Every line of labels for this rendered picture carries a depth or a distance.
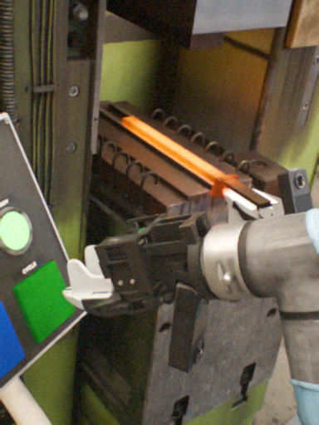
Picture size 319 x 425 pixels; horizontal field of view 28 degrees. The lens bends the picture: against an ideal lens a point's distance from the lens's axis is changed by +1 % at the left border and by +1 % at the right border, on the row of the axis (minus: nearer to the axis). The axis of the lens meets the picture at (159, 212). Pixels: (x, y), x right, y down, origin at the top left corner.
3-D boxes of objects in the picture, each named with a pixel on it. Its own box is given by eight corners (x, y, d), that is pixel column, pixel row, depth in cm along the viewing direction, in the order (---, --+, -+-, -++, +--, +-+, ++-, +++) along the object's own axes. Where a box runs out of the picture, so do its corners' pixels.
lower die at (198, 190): (244, 213, 123) (253, 174, 118) (162, 239, 111) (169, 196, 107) (122, 131, 150) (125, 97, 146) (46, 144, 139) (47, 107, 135)
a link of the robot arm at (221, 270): (280, 275, 65) (252, 316, 59) (240, 278, 68) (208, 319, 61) (257, 207, 63) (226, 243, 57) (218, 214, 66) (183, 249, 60)
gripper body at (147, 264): (124, 219, 72) (216, 202, 66) (149, 285, 74) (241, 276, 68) (85, 249, 66) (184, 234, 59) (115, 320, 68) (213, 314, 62)
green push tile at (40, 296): (77, 310, 82) (55, 258, 80) (40, 344, 76) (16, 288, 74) (66, 311, 83) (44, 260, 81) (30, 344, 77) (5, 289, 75)
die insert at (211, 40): (222, 47, 112) (228, 12, 109) (188, 51, 108) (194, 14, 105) (125, 4, 132) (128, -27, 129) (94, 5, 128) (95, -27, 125)
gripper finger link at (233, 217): (208, 217, 114) (245, 241, 108) (213, 188, 111) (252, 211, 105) (220, 212, 115) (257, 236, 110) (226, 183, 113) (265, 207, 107)
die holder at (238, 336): (272, 378, 149) (318, 212, 127) (139, 449, 127) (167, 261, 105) (134, 255, 186) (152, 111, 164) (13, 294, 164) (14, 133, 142)
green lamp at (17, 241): (37, 247, 77) (38, 217, 75) (1, 257, 75) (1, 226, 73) (26, 235, 79) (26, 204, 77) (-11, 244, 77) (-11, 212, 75)
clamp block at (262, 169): (287, 201, 129) (295, 172, 126) (257, 210, 125) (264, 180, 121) (247, 176, 137) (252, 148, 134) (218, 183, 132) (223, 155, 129)
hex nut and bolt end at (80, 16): (89, 51, 101) (92, 5, 98) (73, 52, 100) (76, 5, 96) (80, 46, 103) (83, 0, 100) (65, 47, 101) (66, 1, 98)
